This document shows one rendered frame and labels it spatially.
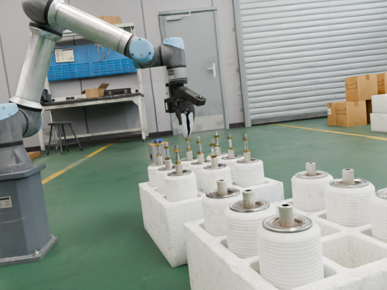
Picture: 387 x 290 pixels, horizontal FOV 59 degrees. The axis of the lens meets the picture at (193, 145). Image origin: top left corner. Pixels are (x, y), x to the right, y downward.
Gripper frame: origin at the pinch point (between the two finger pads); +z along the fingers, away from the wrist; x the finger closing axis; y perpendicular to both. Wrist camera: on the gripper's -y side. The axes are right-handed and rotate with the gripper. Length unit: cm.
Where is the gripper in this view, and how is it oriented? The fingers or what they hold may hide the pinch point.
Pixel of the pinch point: (188, 133)
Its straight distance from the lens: 129.0
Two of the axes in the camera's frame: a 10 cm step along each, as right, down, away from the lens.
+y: -7.4, 0.1, 6.7
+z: 1.1, 9.9, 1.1
